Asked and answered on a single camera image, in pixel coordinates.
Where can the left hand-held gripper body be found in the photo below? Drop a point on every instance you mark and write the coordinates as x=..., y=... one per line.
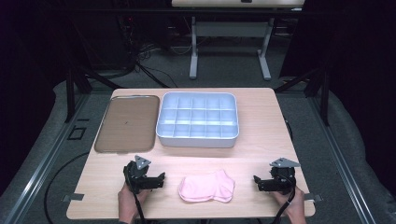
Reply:
x=138, y=180

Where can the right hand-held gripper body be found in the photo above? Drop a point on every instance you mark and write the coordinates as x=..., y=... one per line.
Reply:
x=280, y=182

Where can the pink sock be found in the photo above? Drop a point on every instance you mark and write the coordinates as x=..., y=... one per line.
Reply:
x=207, y=186

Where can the white divided storage box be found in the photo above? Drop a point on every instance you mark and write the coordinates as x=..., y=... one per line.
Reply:
x=197, y=119

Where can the person's left hand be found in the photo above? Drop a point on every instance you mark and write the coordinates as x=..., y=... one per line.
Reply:
x=127, y=205

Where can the person's right hand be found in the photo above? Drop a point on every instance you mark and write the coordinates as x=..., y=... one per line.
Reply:
x=295, y=207

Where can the black metal stand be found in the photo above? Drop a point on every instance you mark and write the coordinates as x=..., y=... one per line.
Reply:
x=324, y=96
x=70, y=93

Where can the white-legged table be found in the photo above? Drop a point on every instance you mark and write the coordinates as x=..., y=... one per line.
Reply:
x=230, y=29

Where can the aluminium floor rail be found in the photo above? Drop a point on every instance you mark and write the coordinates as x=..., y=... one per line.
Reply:
x=342, y=168
x=40, y=168

